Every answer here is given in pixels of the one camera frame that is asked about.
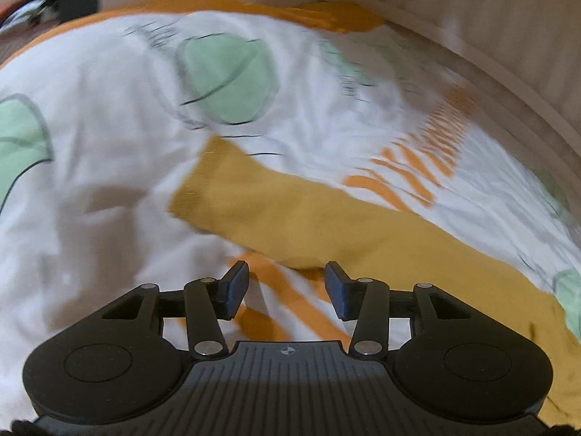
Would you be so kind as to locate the mustard yellow small garment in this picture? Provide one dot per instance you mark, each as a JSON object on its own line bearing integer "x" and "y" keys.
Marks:
{"x": 336, "y": 231}

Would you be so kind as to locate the white printed bed sheet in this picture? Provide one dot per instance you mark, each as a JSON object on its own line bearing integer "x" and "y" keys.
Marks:
{"x": 113, "y": 159}

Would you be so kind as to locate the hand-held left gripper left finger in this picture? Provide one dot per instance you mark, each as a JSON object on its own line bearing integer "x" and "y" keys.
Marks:
{"x": 236, "y": 284}

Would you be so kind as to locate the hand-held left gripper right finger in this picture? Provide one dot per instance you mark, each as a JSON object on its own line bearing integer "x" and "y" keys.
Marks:
{"x": 338, "y": 288}

